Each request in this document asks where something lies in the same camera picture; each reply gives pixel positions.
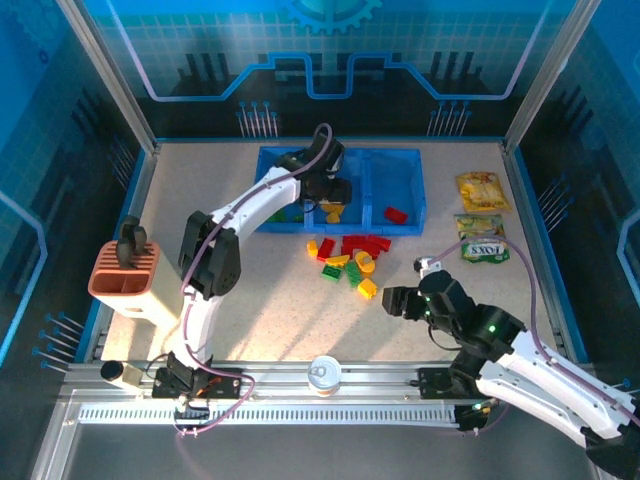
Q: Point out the orange-yellow lego brick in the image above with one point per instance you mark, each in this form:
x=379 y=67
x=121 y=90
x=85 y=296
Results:
x=333 y=217

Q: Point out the green two-by-two lego brick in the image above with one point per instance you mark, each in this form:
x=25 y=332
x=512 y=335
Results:
x=278 y=216

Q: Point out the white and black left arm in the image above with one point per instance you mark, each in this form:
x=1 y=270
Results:
x=260 y=200

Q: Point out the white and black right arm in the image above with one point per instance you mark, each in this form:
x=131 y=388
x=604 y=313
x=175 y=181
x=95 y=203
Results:
x=550 y=390

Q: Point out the red long lego brick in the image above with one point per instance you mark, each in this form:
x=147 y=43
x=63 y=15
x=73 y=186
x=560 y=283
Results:
x=354 y=239

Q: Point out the yellow small sloped lego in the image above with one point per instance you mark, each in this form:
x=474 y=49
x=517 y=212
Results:
x=312 y=248

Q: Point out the green two-by-four lego brick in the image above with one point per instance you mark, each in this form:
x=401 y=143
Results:
x=353 y=273

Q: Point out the red sloped long lego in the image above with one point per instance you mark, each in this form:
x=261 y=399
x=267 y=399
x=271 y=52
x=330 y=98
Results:
x=379 y=242

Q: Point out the green two-by-three lego brick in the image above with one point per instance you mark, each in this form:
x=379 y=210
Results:
x=331 y=271

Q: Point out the blue three-compartment plastic bin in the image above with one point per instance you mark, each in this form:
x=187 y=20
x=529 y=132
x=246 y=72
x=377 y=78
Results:
x=395 y=170

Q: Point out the green lemon snack bag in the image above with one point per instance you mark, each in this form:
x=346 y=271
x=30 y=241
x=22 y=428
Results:
x=482 y=240

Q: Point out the tin can with pull tab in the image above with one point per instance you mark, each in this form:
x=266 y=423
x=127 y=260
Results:
x=325 y=375

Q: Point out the yellow snack bag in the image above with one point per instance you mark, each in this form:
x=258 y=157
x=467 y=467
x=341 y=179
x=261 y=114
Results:
x=482 y=192

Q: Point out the black utensil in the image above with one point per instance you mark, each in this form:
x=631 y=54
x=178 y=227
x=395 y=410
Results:
x=132 y=237

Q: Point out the terracotta and beige utensil holder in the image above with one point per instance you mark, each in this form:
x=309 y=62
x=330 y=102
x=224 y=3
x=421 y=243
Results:
x=135 y=290

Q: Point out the black-capped beige cylinder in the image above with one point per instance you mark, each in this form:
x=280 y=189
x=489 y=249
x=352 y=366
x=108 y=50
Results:
x=120 y=372

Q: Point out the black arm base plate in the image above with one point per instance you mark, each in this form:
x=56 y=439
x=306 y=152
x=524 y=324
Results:
x=432 y=382
x=225 y=382

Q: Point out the aluminium rail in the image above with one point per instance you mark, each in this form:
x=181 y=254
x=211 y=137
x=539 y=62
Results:
x=390 y=380

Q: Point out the aluminium frame post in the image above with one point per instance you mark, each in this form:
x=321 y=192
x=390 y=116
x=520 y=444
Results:
x=111 y=75
x=548 y=75

